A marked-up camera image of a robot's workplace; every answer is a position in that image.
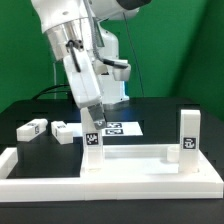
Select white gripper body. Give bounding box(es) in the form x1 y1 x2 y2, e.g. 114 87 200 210
63 51 102 108

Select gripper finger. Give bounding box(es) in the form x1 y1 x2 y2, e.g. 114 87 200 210
88 103 106 130

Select white desk top tray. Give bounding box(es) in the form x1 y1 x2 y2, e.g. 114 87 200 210
80 144 223 185

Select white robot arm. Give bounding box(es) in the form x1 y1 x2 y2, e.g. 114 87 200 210
31 0 152 130

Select marker tag sheet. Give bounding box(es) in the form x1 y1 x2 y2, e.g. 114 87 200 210
67 122 143 137

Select grey white cable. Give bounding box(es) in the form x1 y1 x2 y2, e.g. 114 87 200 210
52 61 58 89

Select black cables on table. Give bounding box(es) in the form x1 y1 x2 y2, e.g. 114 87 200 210
31 83 73 101

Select white U-shaped frame fence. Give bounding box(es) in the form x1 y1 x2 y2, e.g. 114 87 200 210
0 148 224 202

